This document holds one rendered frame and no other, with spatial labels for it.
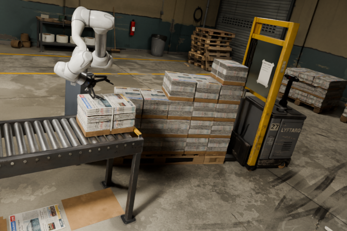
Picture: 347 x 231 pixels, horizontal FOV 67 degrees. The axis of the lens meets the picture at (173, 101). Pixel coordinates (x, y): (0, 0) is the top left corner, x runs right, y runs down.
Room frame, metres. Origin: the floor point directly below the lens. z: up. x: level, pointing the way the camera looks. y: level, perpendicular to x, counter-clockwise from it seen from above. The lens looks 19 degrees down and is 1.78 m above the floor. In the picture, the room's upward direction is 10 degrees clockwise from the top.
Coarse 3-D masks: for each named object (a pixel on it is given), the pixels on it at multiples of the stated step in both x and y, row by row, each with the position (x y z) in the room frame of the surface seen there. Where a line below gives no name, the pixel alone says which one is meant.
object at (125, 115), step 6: (108, 96) 1.96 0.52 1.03; (114, 96) 1.98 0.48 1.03; (120, 96) 2.00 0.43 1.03; (114, 102) 1.86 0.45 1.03; (120, 102) 1.88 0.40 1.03; (126, 102) 1.90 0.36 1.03; (120, 108) 1.79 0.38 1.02; (126, 108) 1.82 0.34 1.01; (132, 108) 1.85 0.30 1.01; (120, 114) 1.80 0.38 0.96; (126, 114) 1.82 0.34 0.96; (132, 114) 1.85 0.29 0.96; (120, 120) 1.80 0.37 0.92; (126, 120) 1.83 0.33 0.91; (132, 120) 1.86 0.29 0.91; (120, 126) 1.81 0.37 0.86; (126, 126) 1.83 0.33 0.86; (132, 126) 1.86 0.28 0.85
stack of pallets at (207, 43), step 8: (200, 32) 9.22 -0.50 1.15; (208, 32) 8.99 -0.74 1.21; (216, 32) 9.53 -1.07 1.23; (224, 32) 9.29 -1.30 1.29; (192, 40) 9.45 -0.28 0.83; (200, 40) 9.15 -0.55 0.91; (208, 40) 8.92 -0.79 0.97; (216, 40) 9.21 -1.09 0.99; (224, 40) 9.44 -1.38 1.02; (192, 48) 9.47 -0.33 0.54; (200, 48) 9.18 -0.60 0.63; (192, 56) 9.33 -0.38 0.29; (200, 56) 9.71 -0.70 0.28; (224, 56) 9.54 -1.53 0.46; (200, 64) 9.00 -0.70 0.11
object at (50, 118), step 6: (6, 120) 1.70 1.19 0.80; (12, 120) 1.71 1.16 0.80; (18, 120) 1.73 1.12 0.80; (24, 120) 1.75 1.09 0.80; (30, 120) 1.76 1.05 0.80; (36, 120) 1.78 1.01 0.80; (42, 120) 1.80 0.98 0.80; (12, 126) 1.68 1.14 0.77; (42, 126) 1.81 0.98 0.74; (12, 132) 1.68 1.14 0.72; (24, 132) 1.73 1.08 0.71
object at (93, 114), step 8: (80, 96) 1.84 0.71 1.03; (88, 96) 1.87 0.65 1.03; (80, 104) 1.80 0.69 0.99; (88, 104) 1.73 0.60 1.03; (96, 104) 1.75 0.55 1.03; (104, 104) 1.79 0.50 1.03; (80, 112) 1.82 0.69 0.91; (88, 112) 1.65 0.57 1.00; (96, 112) 1.69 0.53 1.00; (104, 112) 1.73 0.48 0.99; (80, 120) 1.79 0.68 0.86; (88, 120) 1.66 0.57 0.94; (96, 120) 1.69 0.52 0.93; (104, 120) 1.73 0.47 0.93; (88, 128) 1.66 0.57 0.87; (96, 128) 1.70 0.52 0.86; (104, 128) 1.73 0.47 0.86
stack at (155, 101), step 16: (128, 96) 2.59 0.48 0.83; (144, 96) 2.68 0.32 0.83; (160, 96) 2.77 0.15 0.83; (144, 112) 2.60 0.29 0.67; (160, 112) 2.66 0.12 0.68; (176, 112) 2.72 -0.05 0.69; (192, 112) 2.79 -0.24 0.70; (208, 112) 2.85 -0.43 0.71; (144, 128) 2.61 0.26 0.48; (160, 128) 2.66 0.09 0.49; (176, 128) 2.73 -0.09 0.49; (192, 128) 2.80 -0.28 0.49; (208, 128) 2.87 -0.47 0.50; (144, 144) 2.62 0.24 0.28; (160, 144) 2.68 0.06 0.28; (176, 144) 2.74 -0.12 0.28; (192, 144) 2.81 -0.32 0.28; (160, 160) 2.69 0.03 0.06
